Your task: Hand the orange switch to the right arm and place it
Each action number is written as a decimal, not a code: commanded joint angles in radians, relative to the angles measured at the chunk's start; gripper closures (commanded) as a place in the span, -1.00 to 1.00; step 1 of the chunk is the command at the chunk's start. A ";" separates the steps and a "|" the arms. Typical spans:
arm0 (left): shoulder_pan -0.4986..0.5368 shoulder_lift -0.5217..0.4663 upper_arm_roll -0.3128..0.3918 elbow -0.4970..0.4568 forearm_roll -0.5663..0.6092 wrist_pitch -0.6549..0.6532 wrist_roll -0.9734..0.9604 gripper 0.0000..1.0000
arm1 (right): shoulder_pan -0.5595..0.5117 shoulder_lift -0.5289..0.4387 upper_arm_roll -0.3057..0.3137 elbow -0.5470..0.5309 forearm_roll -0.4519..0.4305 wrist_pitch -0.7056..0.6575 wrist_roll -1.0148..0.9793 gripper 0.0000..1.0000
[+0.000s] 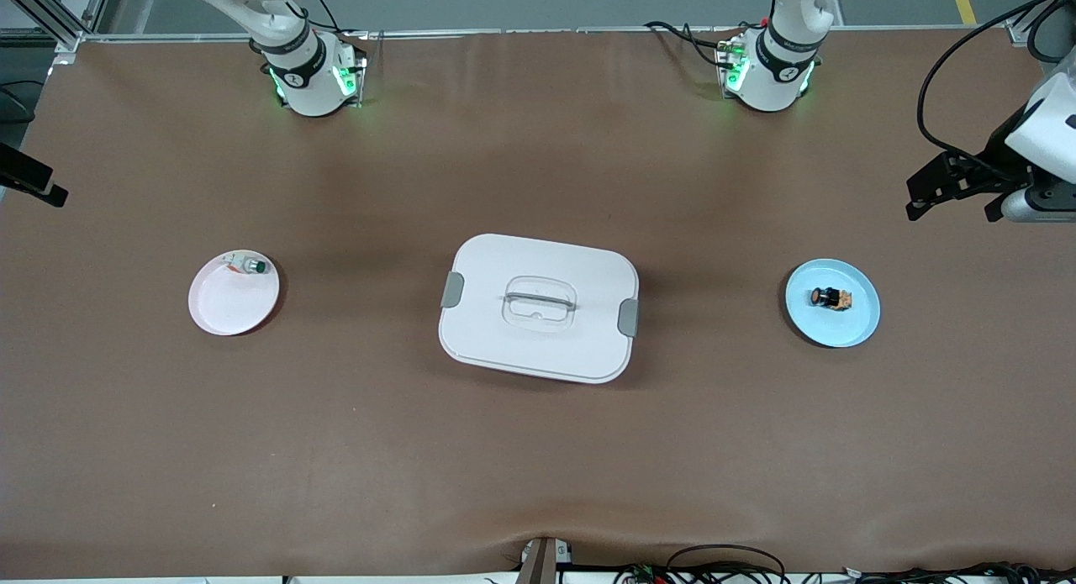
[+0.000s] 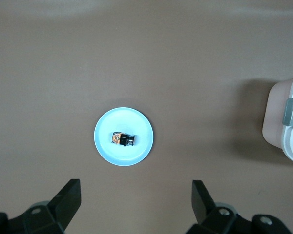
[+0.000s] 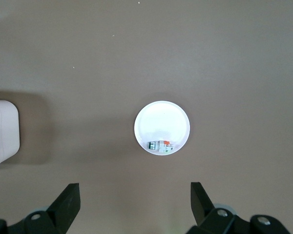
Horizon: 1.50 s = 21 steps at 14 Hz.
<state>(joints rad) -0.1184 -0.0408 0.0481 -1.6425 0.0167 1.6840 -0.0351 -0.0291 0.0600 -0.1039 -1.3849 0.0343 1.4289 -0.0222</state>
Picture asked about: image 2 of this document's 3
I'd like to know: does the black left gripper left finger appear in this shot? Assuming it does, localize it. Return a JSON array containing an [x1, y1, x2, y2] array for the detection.
[[0, 179, 82, 234]]

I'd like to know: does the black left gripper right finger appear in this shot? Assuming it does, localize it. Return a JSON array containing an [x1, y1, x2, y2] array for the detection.
[[185, 180, 292, 234]]

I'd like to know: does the orange push-button switch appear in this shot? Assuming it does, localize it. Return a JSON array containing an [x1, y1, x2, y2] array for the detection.
[[110, 131, 137, 148]]

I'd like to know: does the light blue round plate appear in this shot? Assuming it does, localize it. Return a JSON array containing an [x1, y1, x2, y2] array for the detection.
[[94, 107, 154, 167]]

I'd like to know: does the pink box with white lid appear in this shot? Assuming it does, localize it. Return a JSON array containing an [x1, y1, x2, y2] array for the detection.
[[262, 71, 293, 164]]

